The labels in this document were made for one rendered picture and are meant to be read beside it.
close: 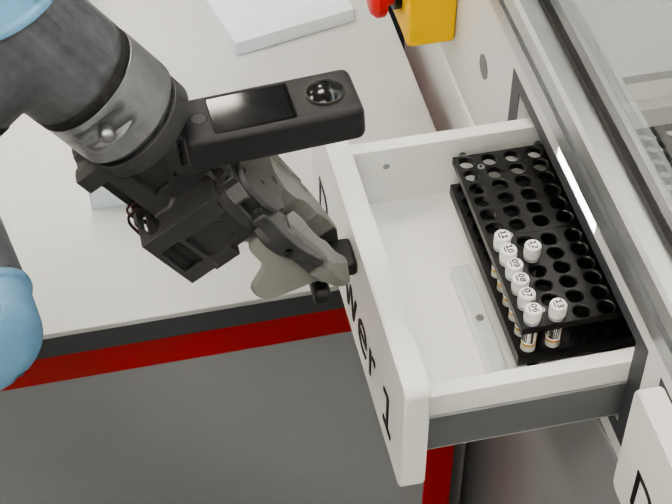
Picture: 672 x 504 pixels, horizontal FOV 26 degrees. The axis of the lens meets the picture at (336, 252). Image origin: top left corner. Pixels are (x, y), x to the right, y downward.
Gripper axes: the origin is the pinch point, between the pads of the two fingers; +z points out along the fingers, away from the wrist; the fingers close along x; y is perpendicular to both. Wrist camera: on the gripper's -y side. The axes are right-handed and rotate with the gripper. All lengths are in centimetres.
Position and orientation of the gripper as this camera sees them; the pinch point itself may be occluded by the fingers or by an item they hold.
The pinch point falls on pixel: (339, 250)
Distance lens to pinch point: 103.0
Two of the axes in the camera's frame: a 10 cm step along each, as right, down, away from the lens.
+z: 5.6, 4.7, 6.8
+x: 2.2, 7.1, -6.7
